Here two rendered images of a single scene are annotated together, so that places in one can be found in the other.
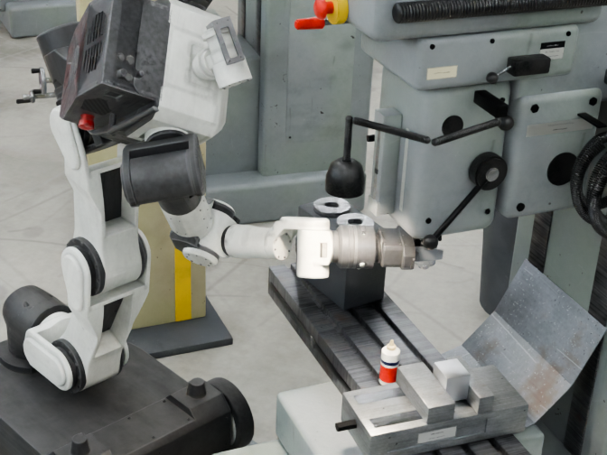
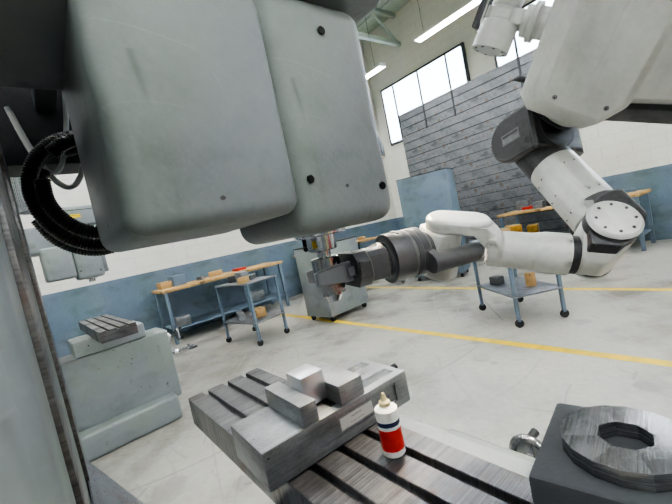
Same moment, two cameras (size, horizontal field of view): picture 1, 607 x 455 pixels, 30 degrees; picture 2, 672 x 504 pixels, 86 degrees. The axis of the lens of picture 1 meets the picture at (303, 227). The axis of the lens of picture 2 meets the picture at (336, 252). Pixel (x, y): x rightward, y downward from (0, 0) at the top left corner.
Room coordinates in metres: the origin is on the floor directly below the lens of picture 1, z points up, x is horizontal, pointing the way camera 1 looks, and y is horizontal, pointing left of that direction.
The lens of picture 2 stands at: (2.62, -0.38, 1.31)
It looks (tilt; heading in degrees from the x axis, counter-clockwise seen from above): 4 degrees down; 166
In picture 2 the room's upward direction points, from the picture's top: 12 degrees counter-clockwise
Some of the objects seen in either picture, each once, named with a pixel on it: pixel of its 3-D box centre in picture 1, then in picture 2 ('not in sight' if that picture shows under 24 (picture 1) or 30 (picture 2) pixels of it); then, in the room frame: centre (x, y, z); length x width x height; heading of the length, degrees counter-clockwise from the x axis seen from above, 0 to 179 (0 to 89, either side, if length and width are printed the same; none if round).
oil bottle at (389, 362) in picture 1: (389, 361); (388, 422); (2.03, -0.20, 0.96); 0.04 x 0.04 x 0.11
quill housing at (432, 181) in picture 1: (438, 143); (296, 135); (2.04, -0.26, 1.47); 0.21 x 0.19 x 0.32; 24
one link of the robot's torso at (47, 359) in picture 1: (77, 348); not in sight; (2.44, 0.57, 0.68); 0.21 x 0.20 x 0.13; 45
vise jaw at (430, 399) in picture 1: (424, 392); (330, 381); (1.88, -0.26, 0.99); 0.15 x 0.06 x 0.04; 21
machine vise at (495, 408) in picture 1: (434, 403); (323, 402); (1.89, -0.28, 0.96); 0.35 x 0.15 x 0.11; 111
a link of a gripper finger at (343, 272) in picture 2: not in sight; (335, 275); (2.07, -0.25, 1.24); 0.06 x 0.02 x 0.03; 95
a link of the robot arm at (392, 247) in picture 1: (381, 247); (376, 262); (2.03, -0.16, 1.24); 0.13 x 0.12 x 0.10; 5
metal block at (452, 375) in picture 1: (450, 380); (306, 385); (1.90, -0.31, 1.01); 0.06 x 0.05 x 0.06; 21
